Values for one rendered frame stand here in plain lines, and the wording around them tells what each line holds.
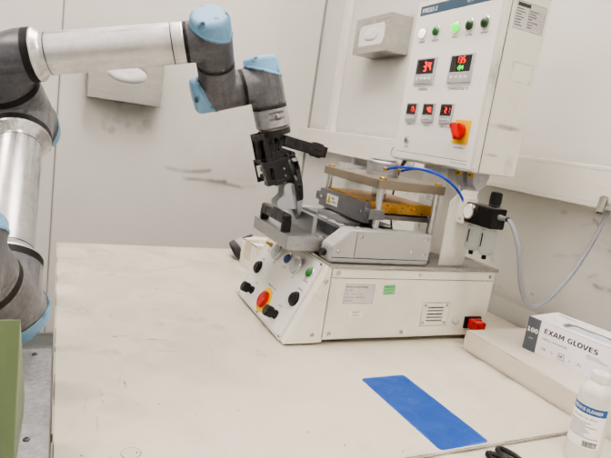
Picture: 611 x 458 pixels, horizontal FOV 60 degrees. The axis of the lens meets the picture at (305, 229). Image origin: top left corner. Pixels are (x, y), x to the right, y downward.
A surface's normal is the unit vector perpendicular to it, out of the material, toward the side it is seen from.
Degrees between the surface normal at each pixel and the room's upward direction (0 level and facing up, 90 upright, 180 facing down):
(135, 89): 90
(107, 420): 0
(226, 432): 0
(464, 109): 90
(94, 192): 90
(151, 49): 107
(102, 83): 90
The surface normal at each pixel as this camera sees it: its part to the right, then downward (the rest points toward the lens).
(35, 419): 0.14, -0.97
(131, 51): 0.19, 0.49
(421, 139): -0.91, -0.06
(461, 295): 0.40, 0.22
